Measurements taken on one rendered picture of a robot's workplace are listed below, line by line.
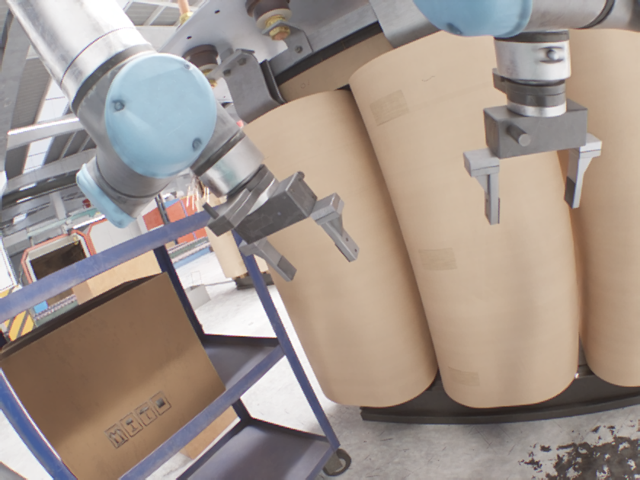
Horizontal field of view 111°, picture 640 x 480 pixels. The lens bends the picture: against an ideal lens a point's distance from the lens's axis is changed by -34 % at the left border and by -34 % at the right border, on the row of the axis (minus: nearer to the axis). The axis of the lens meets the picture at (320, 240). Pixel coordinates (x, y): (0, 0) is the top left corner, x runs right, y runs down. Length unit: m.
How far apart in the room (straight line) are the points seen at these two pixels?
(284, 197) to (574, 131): 0.38
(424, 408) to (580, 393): 0.52
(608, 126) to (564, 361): 0.54
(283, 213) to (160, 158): 0.25
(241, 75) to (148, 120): 0.69
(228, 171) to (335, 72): 0.51
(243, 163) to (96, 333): 0.42
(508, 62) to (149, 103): 0.34
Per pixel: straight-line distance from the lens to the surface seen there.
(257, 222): 0.48
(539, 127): 0.41
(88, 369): 0.67
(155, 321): 0.70
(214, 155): 0.43
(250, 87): 0.89
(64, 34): 0.30
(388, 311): 0.85
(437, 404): 1.16
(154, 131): 0.24
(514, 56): 0.38
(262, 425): 1.30
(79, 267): 0.60
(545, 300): 0.75
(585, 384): 1.10
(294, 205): 0.44
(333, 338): 0.92
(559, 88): 0.40
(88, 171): 0.39
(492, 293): 0.73
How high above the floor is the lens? 0.88
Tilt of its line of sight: 10 degrees down
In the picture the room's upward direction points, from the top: 20 degrees counter-clockwise
